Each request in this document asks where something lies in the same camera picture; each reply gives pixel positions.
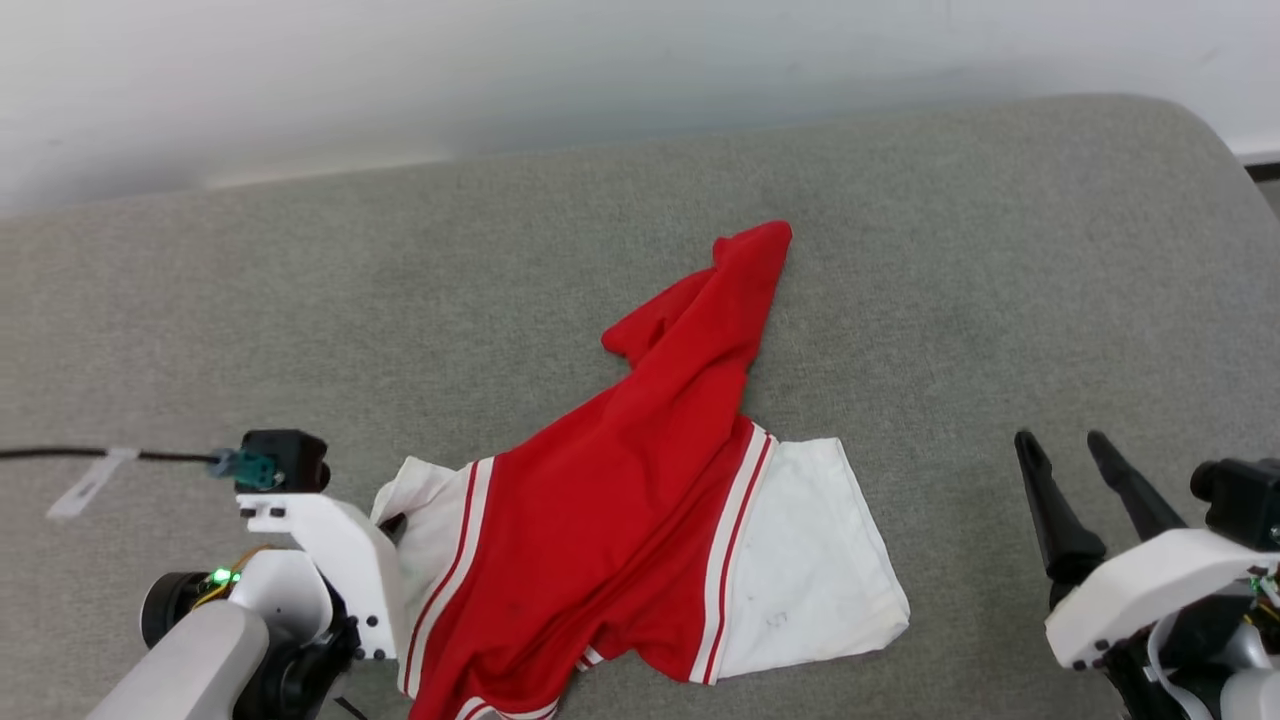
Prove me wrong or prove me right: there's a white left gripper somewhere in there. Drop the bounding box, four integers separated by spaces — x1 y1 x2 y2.
237 492 409 661

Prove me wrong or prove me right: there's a white flat ribbon cable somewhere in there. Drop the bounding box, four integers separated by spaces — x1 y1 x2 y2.
1145 615 1216 720

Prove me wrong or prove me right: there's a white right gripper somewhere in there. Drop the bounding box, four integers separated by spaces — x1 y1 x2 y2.
1015 430 1280 671

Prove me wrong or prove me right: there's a teal left camera connector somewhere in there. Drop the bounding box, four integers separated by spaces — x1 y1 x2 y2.
208 450 279 491

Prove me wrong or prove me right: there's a white tape label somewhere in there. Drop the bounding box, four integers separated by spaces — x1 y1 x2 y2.
45 447 141 523

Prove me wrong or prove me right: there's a red and white jersey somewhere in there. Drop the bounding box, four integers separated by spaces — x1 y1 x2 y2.
372 220 911 720

